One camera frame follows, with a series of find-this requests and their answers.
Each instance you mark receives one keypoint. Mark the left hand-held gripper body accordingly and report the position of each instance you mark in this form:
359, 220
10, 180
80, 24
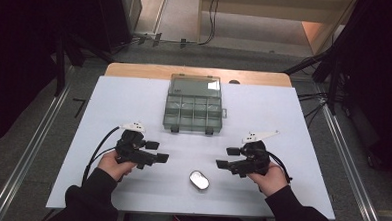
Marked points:
130, 149

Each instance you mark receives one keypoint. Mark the dark cabinet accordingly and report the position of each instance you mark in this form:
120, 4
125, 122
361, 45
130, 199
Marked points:
118, 17

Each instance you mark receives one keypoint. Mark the small silver oval tin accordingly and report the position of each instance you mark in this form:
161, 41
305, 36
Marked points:
199, 180

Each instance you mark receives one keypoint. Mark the metal floor rail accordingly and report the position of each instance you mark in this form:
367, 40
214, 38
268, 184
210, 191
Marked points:
348, 164
32, 146

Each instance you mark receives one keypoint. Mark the black metal stand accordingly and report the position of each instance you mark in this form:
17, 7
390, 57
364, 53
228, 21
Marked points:
61, 68
333, 86

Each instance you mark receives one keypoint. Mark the wooden table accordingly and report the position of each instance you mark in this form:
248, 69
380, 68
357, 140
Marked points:
135, 70

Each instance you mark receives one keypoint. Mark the clear grey compartment box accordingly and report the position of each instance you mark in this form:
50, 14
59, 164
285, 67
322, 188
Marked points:
193, 110

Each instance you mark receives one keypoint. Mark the person's right hand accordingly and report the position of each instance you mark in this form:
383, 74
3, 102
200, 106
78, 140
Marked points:
271, 182

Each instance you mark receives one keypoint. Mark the black curtain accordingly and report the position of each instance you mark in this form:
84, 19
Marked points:
382, 82
19, 56

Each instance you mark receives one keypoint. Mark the white board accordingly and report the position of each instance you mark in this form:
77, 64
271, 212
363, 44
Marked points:
180, 196

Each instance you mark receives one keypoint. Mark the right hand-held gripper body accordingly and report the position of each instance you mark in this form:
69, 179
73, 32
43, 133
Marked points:
253, 159

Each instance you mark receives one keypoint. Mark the beige wooden shelf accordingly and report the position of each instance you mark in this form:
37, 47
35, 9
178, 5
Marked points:
275, 7

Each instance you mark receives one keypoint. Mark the person's left hand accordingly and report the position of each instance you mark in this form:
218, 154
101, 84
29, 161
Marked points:
114, 168

